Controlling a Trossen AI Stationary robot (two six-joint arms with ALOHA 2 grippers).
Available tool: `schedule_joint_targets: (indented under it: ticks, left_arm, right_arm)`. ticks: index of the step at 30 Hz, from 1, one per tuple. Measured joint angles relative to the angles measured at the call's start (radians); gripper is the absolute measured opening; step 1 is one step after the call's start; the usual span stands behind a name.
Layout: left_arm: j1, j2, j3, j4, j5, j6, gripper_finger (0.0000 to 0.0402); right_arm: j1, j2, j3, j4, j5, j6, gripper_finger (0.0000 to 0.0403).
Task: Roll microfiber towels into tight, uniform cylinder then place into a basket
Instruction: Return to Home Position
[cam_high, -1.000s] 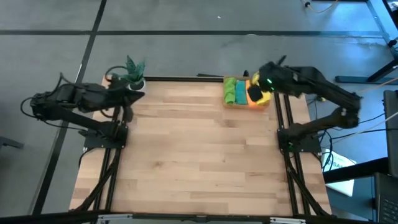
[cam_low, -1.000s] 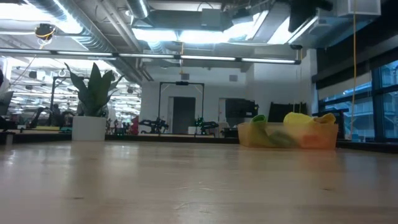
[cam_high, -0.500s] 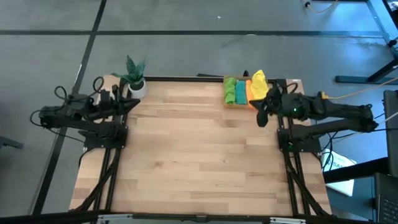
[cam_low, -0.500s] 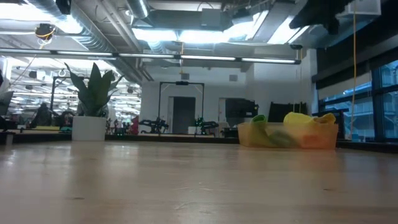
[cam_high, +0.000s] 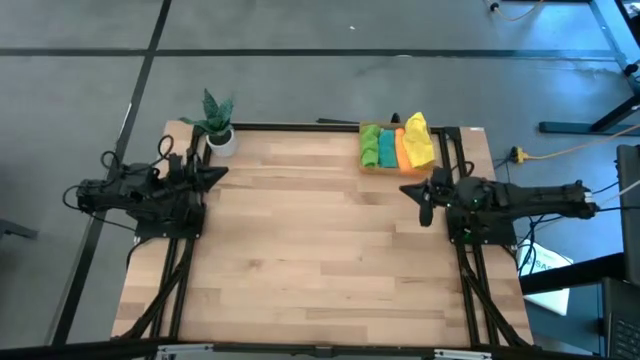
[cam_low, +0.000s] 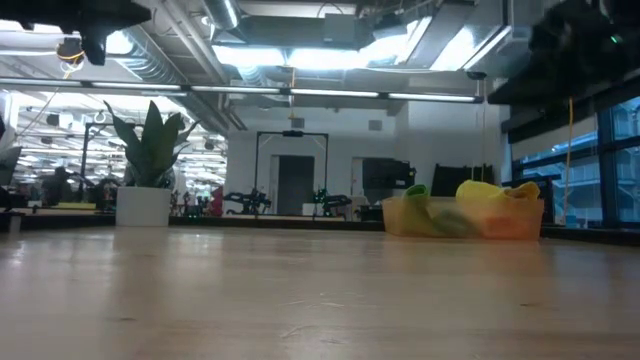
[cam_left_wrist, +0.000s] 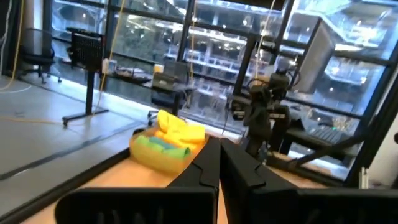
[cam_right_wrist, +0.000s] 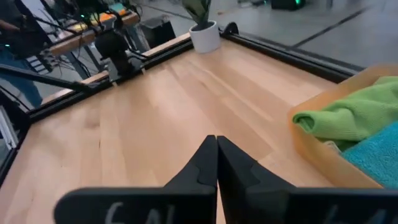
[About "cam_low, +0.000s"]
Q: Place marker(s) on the green microfiber towel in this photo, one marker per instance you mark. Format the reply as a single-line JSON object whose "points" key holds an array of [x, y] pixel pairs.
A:
{"points": [[417, 205]]}

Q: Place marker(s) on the yellow microfiber towel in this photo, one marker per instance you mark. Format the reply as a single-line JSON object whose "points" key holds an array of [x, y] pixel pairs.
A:
{"points": [[480, 191]]}

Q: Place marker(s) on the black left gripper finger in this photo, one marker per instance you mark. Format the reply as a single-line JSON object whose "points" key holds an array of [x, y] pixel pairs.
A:
{"points": [[135, 12]]}

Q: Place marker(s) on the black background robot arm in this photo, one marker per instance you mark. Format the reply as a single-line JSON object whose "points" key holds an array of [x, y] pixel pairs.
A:
{"points": [[250, 200], [332, 202]]}

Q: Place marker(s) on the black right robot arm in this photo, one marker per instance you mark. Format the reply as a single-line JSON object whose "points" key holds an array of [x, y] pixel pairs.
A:
{"points": [[620, 50]]}

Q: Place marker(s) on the black ceiling dome device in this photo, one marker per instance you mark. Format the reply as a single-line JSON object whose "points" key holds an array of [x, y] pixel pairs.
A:
{"points": [[70, 50]]}

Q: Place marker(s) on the potted green plant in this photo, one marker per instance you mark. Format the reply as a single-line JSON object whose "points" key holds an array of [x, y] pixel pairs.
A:
{"points": [[142, 205]]}

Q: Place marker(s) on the black background monitor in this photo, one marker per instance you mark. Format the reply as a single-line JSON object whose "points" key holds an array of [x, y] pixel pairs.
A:
{"points": [[387, 172]]}

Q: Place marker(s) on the background work table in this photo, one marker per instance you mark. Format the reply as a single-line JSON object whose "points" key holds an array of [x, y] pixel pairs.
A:
{"points": [[290, 217]]}

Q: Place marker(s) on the silver ribbed ceiling duct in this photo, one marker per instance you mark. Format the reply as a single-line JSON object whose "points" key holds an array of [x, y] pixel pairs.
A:
{"points": [[145, 65]]}

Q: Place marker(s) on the black equipment cases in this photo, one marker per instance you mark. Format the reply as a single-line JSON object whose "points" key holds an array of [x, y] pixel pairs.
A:
{"points": [[450, 177]]}

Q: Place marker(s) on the bright ceiling light panel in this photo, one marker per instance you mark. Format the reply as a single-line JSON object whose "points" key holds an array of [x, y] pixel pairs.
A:
{"points": [[300, 57]]}

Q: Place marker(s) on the translucent orange plastic basket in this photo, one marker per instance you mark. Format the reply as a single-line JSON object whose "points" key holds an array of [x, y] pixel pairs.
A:
{"points": [[530, 220]]}

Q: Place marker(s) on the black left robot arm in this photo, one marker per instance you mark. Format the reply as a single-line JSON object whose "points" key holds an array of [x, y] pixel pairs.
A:
{"points": [[30, 10]]}

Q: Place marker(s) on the dark grey tilted screen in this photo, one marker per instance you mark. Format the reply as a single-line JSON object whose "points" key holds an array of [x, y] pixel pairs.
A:
{"points": [[7, 165]]}

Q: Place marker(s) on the red background object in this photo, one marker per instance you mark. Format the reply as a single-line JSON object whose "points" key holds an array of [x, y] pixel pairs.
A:
{"points": [[216, 202]]}

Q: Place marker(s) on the black gantry frame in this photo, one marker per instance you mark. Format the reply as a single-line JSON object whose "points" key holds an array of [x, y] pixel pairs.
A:
{"points": [[292, 133], [82, 150]]}

